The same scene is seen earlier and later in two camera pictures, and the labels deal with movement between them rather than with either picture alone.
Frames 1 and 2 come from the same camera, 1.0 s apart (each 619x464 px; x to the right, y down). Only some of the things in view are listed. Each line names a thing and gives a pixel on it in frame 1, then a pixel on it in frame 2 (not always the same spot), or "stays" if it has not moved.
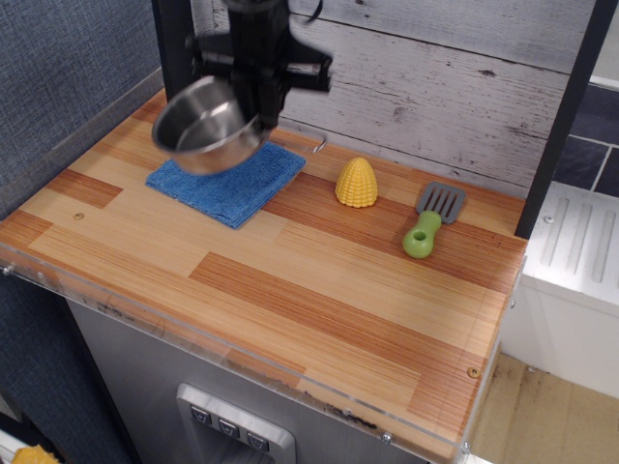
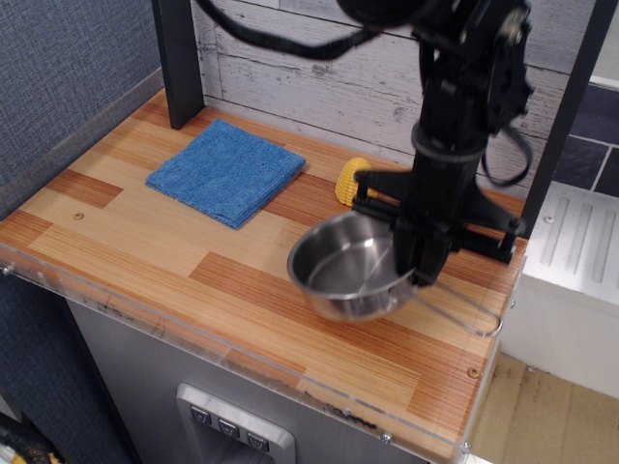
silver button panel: [219, 432] stays
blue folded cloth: [226, 199] stays
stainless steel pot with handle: [202, 125] → [347, 266]
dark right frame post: [601, 19] stays
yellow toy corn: [356, 186] stays
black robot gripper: [262, 60] → [441, 187]
